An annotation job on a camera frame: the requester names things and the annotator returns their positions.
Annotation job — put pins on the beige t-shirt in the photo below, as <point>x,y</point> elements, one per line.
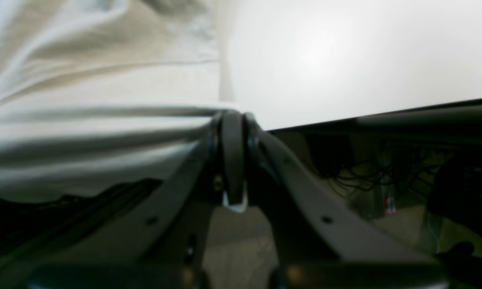
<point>99,92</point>

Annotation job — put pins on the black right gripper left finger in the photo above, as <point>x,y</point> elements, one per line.
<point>159,244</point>

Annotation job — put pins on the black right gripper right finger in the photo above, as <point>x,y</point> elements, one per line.
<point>320,243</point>

